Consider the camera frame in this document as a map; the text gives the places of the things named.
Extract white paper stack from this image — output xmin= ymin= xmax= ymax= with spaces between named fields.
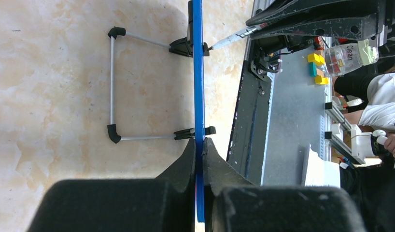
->
xmin=301 ymin=145 xmax=340 ymax=188

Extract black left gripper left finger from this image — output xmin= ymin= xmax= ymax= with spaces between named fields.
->
xmin=29 ymin=139 xmax=196 ymax=232

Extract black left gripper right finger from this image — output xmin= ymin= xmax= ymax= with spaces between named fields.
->
xmin=202 ymin=138 xmax=366 ymax=232

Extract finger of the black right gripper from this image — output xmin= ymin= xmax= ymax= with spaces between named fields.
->
xmin=250 ymin=14 xmax=383 ymax=41
xmin=245 ymin=0 xmax=380 ymax=26

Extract person in black shirt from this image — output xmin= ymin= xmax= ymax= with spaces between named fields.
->
xmin=339 ymin=133 xmax=395 ymax=232

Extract clear plastic Clean bottle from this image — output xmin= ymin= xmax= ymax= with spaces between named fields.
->
xmin=323 ymin=39 xmax=379 ymax=77

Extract teal toy block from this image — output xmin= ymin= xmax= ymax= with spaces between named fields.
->
xmin=309 ymin=62 xmax=317 ymax=77

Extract blue framed whiteboard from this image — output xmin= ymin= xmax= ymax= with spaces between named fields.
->
xmin=107 ymin=0 xmax=215 ymax=222

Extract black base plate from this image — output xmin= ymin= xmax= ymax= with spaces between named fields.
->
xmin=226 ymin=35 xmax=284 ymax=185

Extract yellow toy block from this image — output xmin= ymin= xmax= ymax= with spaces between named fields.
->
xmin=314 ymin=75 xmax=330 ymax=85
xmin=307 ymin=53 xmax=325 ymax=66

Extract background equipment shelf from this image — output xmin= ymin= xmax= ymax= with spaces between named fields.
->
xmin=319 ymin=96 xmax=390 ymax=167

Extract person in white shirt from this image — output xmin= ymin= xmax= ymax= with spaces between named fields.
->
xmin=333 ymin=68 xmax=395 ymax=133

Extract white black marker pen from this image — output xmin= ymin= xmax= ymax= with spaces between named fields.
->
xmin=208 ymin=23 xmax=268 ymax=51

